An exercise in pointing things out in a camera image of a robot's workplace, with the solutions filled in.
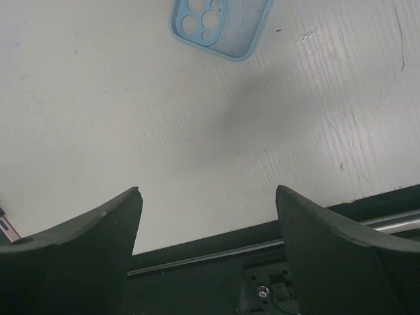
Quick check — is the aluminium front rail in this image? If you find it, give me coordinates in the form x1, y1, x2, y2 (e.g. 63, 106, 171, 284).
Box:
128, 209, 419, 277

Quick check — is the light blue phone case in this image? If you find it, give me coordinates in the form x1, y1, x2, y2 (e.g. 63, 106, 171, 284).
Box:
169, 1, 273, 62

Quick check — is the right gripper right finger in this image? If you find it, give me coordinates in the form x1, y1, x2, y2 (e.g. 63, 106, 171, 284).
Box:
276, 186, 419, 314

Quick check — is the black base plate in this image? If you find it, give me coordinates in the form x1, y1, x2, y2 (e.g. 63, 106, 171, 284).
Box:
126, 183, 420, 315

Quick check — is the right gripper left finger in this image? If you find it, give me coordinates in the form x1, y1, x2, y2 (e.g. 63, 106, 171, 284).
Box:
1, 187, 143, 314

